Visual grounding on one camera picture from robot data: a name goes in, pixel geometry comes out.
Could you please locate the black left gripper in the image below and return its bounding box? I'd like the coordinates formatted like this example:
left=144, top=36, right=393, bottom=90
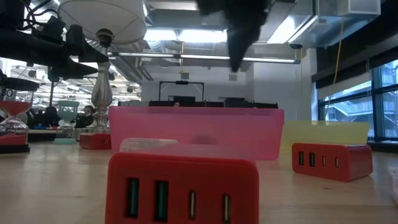
left=47, top=23, right=110, bottom=81

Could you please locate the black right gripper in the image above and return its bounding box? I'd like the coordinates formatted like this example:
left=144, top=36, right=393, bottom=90
left=195, top=0, right=275, bottom=73

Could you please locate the mint green hourglass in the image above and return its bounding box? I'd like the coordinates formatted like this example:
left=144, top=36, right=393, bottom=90
left=53, top=100, right=81, bottom=145

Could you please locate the black hourglass red sand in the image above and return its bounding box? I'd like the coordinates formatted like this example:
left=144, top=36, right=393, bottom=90
left=0, top=77, right=40, bottom=154

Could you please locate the red USB charger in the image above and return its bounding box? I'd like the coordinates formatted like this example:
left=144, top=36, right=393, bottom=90
left=291, top=142, right=374, bottom=183
left=78, top=133, right=113, bottom=151
left=104, top=152, right=261, bottom=224

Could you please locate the silver lamp base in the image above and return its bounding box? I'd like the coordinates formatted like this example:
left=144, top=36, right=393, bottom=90
left=74, top=28, right=114, bottom=141

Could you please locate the black background stand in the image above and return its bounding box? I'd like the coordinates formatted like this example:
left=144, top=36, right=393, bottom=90
left=48, top=79, right=56, bottom=106

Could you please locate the long ceiling light strip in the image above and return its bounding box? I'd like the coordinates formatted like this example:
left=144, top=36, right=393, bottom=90
left=107, top=51, right=302, bottom=65

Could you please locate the white lamp shade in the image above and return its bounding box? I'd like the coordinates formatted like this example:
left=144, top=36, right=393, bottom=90
left=57, top=0, right=147, bottom=44

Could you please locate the rectangular ceiling light panel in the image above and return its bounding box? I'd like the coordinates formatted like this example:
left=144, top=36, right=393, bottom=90
left=142, top=27, right=228, bottom=44

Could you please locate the dark background workbench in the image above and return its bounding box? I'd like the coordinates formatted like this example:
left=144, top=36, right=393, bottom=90
left=148, top=95, right=279, bottom=109

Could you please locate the dark neighbouring table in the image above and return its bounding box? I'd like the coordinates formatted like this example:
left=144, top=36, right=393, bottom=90
left=27, top=129, right=80, bottom=143

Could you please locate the pink translucent plastic bin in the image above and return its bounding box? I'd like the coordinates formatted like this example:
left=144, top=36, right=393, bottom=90
left=108, top=106, right=285, bottom=161

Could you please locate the yellow translucent plastic bin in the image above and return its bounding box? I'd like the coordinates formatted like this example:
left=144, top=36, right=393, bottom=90
left=280, top=120, right=371, bottom=154

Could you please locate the black framed window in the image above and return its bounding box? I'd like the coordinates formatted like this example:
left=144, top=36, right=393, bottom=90
left=317, top=58, right=398, bottom=141

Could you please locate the black gantry frame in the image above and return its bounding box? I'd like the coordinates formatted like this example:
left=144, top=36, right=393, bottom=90
left=158, top=80, right=205, bottom=102

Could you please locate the silver ventilation duct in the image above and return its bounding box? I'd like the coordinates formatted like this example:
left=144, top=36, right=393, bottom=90
left=267, top=0, right=382, bottom=49

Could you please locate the yellow hanging cable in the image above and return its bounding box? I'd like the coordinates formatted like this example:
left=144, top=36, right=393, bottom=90
left=333, top=20, right=345, bottom=85

